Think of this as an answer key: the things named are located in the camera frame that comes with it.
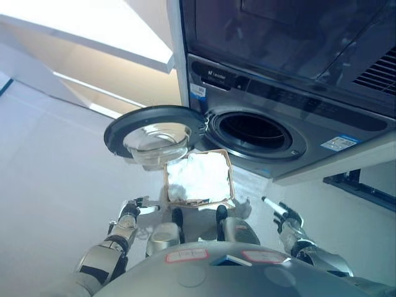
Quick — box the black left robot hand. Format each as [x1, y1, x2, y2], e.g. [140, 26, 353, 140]
[122, 195, 160, 218]

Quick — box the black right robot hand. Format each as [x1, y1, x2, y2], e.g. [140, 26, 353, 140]
[261, 195, 306, 234]

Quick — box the brown wicker laundry basket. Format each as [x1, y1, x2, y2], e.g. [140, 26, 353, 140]
[163, 148, 236, 209]

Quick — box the white clothes pile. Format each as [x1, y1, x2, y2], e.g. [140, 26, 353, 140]
[166, 152, 233, 205]

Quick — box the grey front-load washing machine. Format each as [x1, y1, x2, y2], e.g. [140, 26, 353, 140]
[187, 53, 389, 181]

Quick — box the silver left robot leg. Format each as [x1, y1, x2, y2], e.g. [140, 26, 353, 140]
[145, 222, 182, 257]

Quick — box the silver robot leg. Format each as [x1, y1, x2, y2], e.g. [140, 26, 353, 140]
[218, 216, 261, 246]
[145, 222, 182, 257]

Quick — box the black left robot foot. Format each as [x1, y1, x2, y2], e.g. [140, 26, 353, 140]
[171, 207, 185, 230]

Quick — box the black robot foot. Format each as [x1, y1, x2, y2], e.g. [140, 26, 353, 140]
[215, 204, 228, 224]
[171, 207, 185, 230]

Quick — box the silver right robot leg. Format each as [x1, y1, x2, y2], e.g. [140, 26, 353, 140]
[218, 216, 261, 246]

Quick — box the black right robot foot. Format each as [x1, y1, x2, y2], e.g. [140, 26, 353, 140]
[215, 204, 228, 224]

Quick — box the round glass washer door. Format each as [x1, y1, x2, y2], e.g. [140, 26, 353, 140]
[103, 105, 207, 171]

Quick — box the blue energy label sticker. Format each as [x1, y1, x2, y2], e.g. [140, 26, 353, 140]
[320, 133, 361, 153]

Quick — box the silver robot torso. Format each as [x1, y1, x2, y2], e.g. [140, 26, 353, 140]
[46, 241, 372, 297]

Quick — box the thin white shelf board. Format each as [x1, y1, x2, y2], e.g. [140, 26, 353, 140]
[52, 71, 147, 120]

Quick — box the small blue washer sticker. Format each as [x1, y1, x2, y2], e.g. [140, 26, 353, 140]
[189, 82, 207, 100]

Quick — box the thick white shelf board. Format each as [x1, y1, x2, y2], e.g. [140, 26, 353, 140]
[0, 0, 176, 74]

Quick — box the dark stacked dryer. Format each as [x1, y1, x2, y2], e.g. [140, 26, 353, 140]
[179, 0, 396, 120]

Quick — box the black metal floor frame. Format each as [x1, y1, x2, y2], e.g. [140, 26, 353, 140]
[323, 170, 396, 215]

